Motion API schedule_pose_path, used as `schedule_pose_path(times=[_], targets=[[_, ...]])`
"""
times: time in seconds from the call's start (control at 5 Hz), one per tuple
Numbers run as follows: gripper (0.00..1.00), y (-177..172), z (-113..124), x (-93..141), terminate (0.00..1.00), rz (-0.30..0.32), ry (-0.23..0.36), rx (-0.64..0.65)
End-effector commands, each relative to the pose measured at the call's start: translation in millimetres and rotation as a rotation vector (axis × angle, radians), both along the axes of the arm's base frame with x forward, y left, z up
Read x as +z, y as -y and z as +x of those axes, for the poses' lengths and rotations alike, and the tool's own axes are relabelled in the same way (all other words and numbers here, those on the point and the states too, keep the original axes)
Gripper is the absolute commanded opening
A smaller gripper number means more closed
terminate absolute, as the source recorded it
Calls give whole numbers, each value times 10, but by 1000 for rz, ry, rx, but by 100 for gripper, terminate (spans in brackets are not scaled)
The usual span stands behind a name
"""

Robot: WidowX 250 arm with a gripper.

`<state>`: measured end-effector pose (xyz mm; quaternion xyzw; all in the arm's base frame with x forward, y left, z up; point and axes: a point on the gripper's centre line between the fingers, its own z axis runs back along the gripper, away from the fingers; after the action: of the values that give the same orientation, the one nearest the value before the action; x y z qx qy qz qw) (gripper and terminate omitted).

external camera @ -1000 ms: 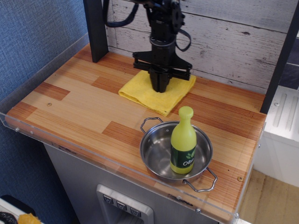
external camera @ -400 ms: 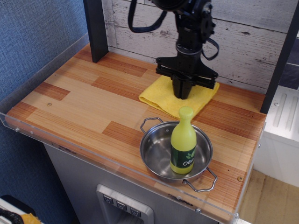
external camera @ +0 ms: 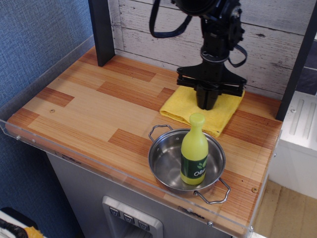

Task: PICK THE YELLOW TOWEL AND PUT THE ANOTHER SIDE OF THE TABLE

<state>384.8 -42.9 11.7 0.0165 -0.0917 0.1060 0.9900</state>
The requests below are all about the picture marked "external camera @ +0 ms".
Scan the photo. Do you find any black braided cable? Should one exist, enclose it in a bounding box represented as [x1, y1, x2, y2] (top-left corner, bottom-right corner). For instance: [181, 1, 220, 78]
[0, 218, 27, 238]

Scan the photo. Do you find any grey toy fridge cabinet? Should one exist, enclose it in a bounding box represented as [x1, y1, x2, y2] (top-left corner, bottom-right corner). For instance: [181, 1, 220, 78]
[48, 154, 230, 238]

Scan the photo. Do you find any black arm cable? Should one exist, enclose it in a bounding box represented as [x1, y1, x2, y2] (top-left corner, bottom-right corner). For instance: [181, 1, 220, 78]
[149, 0, 248, 68]

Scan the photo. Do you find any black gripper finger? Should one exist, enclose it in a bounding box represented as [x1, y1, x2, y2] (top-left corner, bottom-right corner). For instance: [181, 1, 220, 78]
[195, 84, 206, 110]
[206, 87, 219, 110]

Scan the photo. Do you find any green olive oil bottle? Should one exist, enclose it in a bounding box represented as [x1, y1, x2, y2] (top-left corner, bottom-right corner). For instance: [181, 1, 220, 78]
[180, 113, 209, 185]

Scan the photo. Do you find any clear acrylic table guard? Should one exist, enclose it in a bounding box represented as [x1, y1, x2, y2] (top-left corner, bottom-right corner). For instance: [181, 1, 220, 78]
[5, 48, 281, 238]

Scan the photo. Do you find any steel pot with handles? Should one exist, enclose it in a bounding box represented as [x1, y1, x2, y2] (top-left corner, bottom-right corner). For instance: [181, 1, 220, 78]
[148, 124, 231, 205]

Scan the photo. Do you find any yellow towel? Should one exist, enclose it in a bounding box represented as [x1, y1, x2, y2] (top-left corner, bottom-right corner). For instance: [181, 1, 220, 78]
[159, 86, 243, 137]

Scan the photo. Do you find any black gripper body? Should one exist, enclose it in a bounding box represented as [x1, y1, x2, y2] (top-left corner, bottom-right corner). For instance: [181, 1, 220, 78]
[177, 57, 246, 97]

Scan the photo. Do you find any white toy sink unit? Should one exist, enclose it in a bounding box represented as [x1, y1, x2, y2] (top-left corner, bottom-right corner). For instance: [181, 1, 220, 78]
[269, 91, 317, 198]

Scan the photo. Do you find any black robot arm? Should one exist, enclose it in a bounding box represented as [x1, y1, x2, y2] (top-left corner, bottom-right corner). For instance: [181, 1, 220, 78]
[174, 0, 247, 110]

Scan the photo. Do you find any yellow object bottom left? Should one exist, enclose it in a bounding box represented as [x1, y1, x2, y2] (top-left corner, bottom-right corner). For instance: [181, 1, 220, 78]
[24, 227, 44, 238]

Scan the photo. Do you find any black right frame post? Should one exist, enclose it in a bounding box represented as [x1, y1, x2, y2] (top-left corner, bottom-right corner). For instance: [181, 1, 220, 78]
[275, 1, 317, 121]

